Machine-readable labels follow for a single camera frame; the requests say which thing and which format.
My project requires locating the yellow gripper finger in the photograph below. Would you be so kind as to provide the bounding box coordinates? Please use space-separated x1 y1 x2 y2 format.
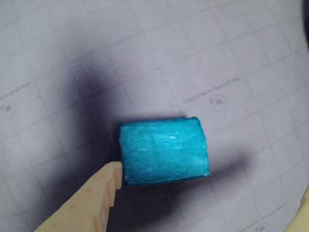
33 161 124 232
284 185 309 232

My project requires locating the blue block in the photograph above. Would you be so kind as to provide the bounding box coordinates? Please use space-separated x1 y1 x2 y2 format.
118 116 211 187

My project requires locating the grey gridded gift wrap sheet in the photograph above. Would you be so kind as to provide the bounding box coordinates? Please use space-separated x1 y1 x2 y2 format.
0 0 309 232

